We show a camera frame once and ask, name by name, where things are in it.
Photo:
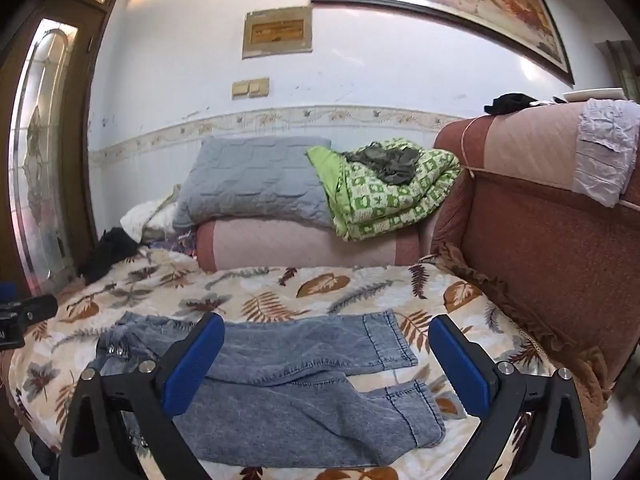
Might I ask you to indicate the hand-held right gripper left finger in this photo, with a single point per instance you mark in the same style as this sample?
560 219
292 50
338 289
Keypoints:
192 365

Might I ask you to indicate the leaf print blanket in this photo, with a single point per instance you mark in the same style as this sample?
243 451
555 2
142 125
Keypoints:
280 290

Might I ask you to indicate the blue denim pants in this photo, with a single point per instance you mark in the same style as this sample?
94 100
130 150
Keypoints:
300 400

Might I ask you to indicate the colourful printed cloth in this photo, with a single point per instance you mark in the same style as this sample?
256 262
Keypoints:
181 247

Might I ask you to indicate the white lace cloth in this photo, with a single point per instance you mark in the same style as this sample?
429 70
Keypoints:
602 150

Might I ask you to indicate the black cloth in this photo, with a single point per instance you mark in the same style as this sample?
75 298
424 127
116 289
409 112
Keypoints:
507 103
107 255

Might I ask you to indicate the beige light switch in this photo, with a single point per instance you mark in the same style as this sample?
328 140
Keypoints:
250 88

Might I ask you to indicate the grey quilted pillow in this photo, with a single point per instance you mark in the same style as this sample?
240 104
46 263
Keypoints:
255 180

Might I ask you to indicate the wooden door with glass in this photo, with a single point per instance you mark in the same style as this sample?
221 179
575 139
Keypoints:
45 150

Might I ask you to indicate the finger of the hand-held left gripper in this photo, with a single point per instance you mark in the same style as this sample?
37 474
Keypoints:
35 306
6 291

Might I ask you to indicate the green patterned quilt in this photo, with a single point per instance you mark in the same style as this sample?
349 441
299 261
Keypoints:
385 200

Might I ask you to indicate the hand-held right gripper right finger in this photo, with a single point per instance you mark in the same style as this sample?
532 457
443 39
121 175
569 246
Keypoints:
462 365

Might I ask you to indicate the reddish brown sofa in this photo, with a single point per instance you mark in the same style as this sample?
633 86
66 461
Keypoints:
530 260

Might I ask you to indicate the dark green cloth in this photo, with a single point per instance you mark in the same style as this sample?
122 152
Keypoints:
390 162

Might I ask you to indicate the beige wall plaque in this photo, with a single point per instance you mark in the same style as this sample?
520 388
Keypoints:
277 32

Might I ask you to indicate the white crumpled cloth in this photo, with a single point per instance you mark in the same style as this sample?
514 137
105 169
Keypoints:
147 217

